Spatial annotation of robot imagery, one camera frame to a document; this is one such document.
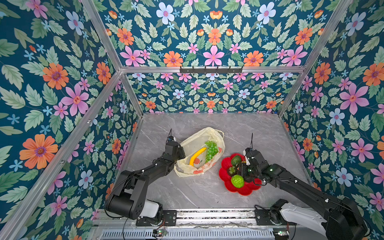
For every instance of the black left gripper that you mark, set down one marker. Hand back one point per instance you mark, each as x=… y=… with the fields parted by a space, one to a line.
x=179 y=149

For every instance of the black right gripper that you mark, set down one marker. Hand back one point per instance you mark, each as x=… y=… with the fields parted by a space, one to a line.
x=241 y=170

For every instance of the yellow fake banana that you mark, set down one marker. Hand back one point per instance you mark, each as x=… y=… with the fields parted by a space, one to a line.
x=196 y=155

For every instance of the red flower-shaped plastic bowl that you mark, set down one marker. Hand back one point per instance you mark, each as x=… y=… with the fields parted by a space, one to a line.
x=248 y=187

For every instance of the cream plastic fruit-print bag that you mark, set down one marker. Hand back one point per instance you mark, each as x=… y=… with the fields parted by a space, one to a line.
x=194 y=143

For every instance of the green fake grapes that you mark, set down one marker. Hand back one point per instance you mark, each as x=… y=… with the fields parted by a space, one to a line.
x=211 y=151

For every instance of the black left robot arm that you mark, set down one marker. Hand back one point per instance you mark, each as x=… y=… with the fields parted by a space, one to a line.
x=129 y=195

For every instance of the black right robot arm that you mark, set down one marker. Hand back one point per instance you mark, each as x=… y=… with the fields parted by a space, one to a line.
x=334 y=218

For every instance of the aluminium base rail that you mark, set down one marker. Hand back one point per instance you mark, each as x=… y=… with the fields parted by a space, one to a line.
x=224 y=218

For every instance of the black hook rail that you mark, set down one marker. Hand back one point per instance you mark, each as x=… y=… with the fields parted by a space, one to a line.
x=210 y=70

